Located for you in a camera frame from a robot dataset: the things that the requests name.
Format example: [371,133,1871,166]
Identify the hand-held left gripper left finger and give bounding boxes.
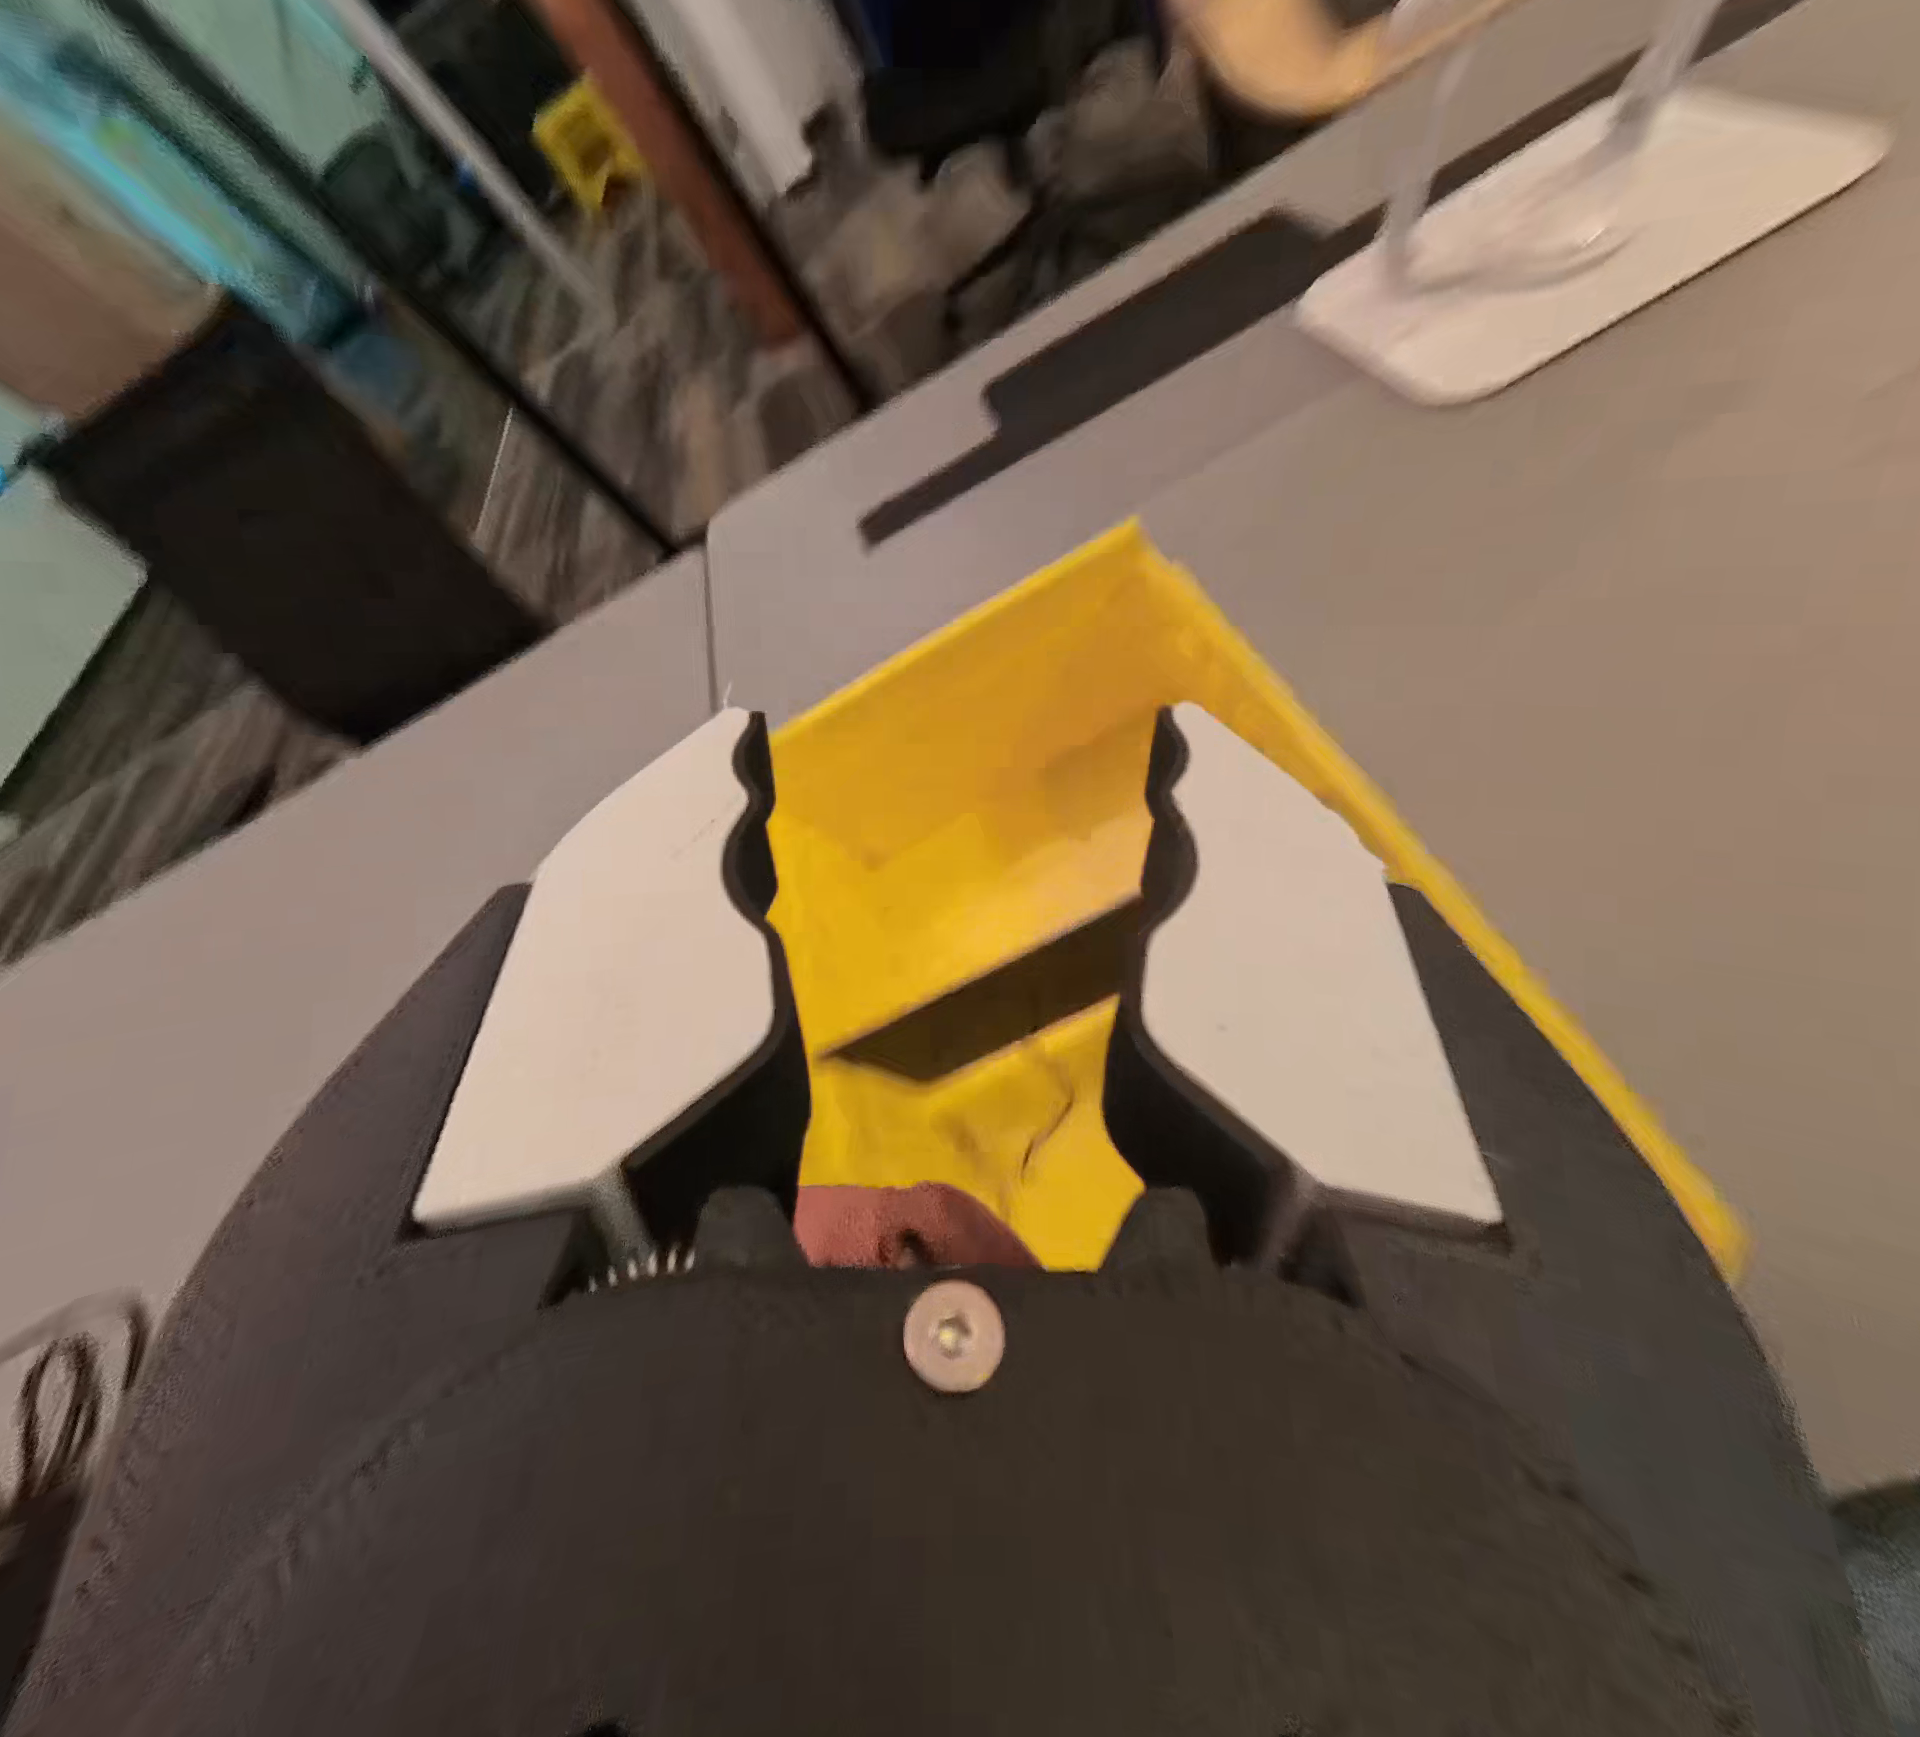
[408,704,820,1237]

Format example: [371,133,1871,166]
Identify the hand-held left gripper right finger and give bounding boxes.
[1094,702,1507,1228]

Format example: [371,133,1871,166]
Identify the yellow plastic bin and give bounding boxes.
[758,519,1750,1281]

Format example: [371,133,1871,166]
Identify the black bin divider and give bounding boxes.
[821,904,1143,1082]

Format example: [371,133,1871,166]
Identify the person's blue jeans leg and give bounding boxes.
[1826,1474,1920,1737]

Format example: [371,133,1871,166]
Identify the yellow step stool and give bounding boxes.
[532,75,650,214]

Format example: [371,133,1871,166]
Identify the wooden-armed white desk stand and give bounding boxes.
[1079,0,1892,406]

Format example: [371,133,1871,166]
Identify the brown wooden post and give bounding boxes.
[404,0,820,348]

